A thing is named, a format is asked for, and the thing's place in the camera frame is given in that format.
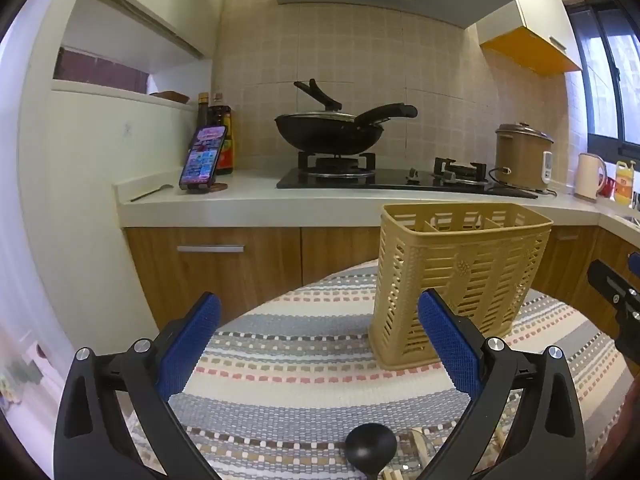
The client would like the dark framed window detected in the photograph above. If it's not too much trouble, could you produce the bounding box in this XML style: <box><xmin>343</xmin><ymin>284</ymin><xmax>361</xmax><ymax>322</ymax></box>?
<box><xmin>567</xmin><ymin>2</ymin><xmax>640</xmax><ymax>161</ymax></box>

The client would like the brown rice cooker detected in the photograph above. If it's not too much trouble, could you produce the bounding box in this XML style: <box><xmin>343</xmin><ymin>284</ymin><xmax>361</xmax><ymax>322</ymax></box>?
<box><xmin>495</xmin><ymin>121</ymin><xmax>556</xmax><ymax>192</ymax></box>

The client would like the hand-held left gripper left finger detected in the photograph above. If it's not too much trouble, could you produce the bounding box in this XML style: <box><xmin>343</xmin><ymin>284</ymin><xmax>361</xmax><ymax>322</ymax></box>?
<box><xmin>53</xmin><ymin>291</ymin><xmax>222</xmax><ymax>480</ymax></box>

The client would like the yellow plastic utensil basket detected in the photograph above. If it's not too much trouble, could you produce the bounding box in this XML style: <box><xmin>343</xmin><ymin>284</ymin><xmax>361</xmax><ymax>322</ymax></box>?
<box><xmin>368</xmin><ymin>203</ymin><xmax>554</xmax><ymax>372</ymax></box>

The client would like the wooden kitchen base cabinet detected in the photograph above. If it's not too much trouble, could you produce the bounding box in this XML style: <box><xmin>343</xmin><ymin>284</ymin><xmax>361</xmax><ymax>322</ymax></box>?
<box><xmin>124</xmin><ymin>224</ymin><xmax>640</xmax><ymax>346</ymax></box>

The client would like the black gas stove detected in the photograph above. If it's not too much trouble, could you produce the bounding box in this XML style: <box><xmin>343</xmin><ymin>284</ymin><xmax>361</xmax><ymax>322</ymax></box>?
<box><xmin>276</xmin><ymin>151</ymin><xmax>539</xmax><ymax>200</ymax></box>

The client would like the white kitchen countertop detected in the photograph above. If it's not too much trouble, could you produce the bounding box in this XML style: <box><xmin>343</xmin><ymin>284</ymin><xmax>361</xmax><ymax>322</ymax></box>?
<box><xmin>112</xmin><ymin>167</ymin><xmax>640</xmax><ymax>235</ymax></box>

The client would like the striped woven tablecloth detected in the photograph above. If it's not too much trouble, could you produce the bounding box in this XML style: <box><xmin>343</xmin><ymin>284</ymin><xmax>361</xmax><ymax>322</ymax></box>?
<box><xmin>122</xmin><ymin>259</ymin><xmax>633</xmax><ymax>480</ymax></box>

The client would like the white wall cabinet yellow underside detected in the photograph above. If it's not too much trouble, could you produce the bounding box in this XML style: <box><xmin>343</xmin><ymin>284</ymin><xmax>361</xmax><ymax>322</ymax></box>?
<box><xmin>475</xmin><ymin>0</ymin><xmax>585</xmax><ymax>78</ymax></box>

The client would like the metal spoon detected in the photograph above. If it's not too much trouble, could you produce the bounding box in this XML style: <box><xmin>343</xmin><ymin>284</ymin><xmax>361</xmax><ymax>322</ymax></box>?
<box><xmin>130</xmin><ymin>185</ymin><xmax>174</xmax><ymax>203</ymax></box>

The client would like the black wok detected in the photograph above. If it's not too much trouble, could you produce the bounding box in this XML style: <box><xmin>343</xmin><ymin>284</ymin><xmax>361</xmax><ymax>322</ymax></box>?
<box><xmin>274</xmin><ymin>103</ymin><xmax>418</xmax><ymax>156</ymax></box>

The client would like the black ladle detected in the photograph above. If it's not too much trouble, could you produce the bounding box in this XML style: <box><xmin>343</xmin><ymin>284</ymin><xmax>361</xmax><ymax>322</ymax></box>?
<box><xmin>345</xmin><ymin>422</ymin><xmax>398</xmax><ymax>480</ymax></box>

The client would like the yellow plastic bottle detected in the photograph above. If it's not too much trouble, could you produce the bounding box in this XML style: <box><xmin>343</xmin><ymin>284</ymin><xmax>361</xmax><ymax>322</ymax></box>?
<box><xmin>614</xmin><ymin>160</ymin><xmax>637</xmax><ymax>206</ymax></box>

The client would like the white electric kettle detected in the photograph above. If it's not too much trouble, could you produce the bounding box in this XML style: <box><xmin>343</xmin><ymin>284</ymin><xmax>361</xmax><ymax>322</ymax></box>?
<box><xmin>574</xmin><ymin>152</ymin><xmax>608</xmax><ymax>202</ymax></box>

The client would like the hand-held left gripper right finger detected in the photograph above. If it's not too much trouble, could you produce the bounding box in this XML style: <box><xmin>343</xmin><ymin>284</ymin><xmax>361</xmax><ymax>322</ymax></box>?
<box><xmin>417</xmin><ymin>287</ymin><xmax>587</xmax><ymax>480</ymax></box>

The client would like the black rice cooker cable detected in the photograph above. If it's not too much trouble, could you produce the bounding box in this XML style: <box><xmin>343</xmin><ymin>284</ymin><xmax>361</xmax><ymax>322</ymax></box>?
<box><xmin>487</xmin><ymin>166</ymin><xmax>558</xmax><ymax>199</ymax></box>

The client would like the metal drawer handle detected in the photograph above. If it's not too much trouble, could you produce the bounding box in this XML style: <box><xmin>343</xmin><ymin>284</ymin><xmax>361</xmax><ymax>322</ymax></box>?
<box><xmin>176</xmin><ymin>244</ymin><xmax>246</xmax><ymax>254</ymax></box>

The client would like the yellow label sauce bottle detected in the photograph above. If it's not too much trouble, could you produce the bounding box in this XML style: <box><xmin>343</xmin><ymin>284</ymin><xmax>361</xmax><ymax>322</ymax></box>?
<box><xmin>207</xmin><ymin>92</ymin><xmax>235</xmax><ymax>176</ymax></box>

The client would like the smartphone with lit screen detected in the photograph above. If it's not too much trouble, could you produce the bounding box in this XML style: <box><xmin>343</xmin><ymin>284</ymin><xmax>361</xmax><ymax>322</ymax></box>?
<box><xmin>179</xmin><ymin>125</ymin><xmax>228</xmax><ymax>192</ymax></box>

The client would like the glass wok lid black handle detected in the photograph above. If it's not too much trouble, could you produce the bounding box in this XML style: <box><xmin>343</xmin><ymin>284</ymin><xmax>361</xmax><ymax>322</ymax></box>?
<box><xmin>276</xmin><ymin>79</ymin><xmax>358</xmax><ymax>124</ymax></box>

